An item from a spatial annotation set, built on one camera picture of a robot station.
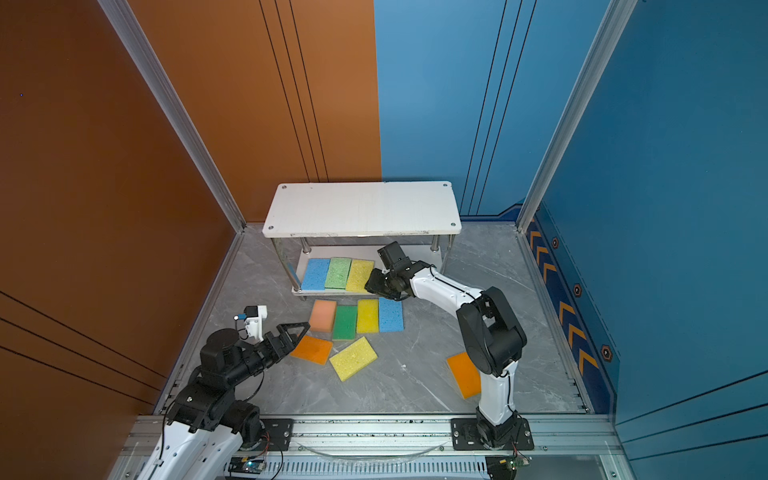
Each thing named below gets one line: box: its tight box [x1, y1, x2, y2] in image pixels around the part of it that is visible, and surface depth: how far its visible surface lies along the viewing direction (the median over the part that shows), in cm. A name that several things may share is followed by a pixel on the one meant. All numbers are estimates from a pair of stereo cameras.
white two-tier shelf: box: [262, 181, 462, 297], surface depth 79 cm
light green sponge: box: [324, 257, 352, 290], surface depth 98 cm
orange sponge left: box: [290, 335, 333, 366], surface depth 87 cm
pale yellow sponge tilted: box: [329, 336, 378, 382], surface depth 87 cm
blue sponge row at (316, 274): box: [301, 258, 331, 291], surface depth 98 cm
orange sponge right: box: [446, 352, 482, 399], surface depth 84 cm
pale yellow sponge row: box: [346, 259, 375, 293], surface depth 98 cm
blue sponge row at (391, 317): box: [379, 297, 405, 333], surface depth 96 cm
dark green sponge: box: [332, 305, 358, 341], surface depth 93 cm
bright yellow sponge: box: [357, 299, 379, 333], surface depth 95 cm
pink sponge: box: [309, 299, 337, 333], surface depth 95 cm
